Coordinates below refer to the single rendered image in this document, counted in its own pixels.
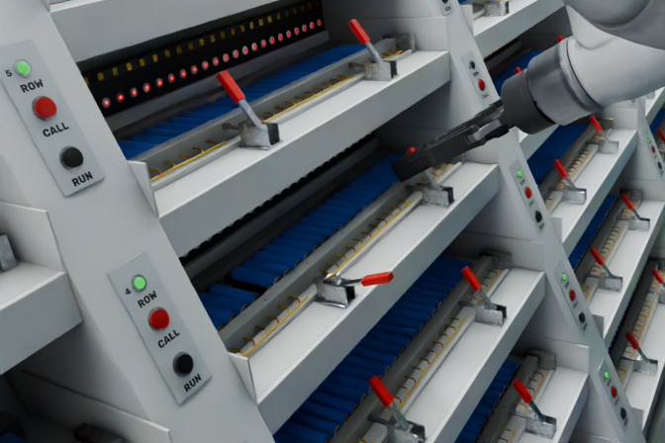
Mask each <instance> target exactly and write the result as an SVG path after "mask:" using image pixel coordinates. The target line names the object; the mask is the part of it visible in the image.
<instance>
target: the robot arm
mask: <svg viewBox="0 0 665 443"><path fill-rule="evenodd" d="M562 1H563V2H564V4H565V7H566V9H567V12H568V15H569V18H570V23H571V27H572V32H573V36H571V37H570V38H567V39H564V40H563V41H561V42H560V43H559V44H557V45H555V46H553V47H551V48H550V49H548V50H546V51H544V52H543V53H541V54H539V55H537V56H536V57H534V58H533V59H532V60H531V61H530V62H529V64H528V67H527V68H526V69H525V70H523V71H521V72H519V73H518V74H516V75H514V76H512V77H510V78H509V79H507V80H506V81H505V82H504V83H503V85H502V90H501V96H502V99H499V100H496V101H495V102H493V103H492V104H491V105H490V106H489V107H488V108H486V109H484V110H482V111H480V112H479V113H478V114H476V115H475V117H473V118H471V119H469V120H468V121H466V122H464V123H462V124H461V125H459V126H457V127H455V128H453V129H450V130H448V132H447V133H446V134H444V135H441V136H440V137H439V138H434V139H432V140H430V141H428V140H427V141H426V142H424V143H423V145H421V146H419V147H417V148H415V151H413V152H411V153H409V154H407V153H406V154H404V155H402V156H401V157H399V158H398V159H397V160H396V161H394V162H393V163H391V164H390V165H391V167H392V169H393V170H394V172H395V174H396V175H397V177H398V178H399V180H400V182H404V181H406V180H408V179H410V178H412V177H414V176H415V175H417V174H419V173H421V172H423V171H425V170H427V169H429V168H431V167H436V166H438V164H441V163H442V162H445V161H447V160H449V159H451V158H453V157H456V156H458V155H460V154H462V153H464V152H466V151H468V150H471V149H473V148H476V147H479V146H483V145H485V143H486V142H487V141H489V140H491V139H493V138H499V137H501V136H503V135H505V134H507V133H509V132H510V131H509V129H512V128H513V127H517V128H518V129H520V131H522V132H523V133H527V134H536V133H539V132H541V131H543V130H545V129H547V128H549V127H551V126H553V125H556V124H559V125H562V126H567V125H568V124H570V123H572V122H574V121H576V120H580V119H581V118H584V117H586V116H588V115H590V114H592V113H594V112H598V111H601V110H602V109H603V108H604V107H606V106H609V105H611V104H614V103H617V102H621V101H628V100H634V99H637V98H640V97H642V96H645V95H647V94H650V93H652V92H654V91H657V90H659V89H661V88H663V87H665V0H562Z"/></svg>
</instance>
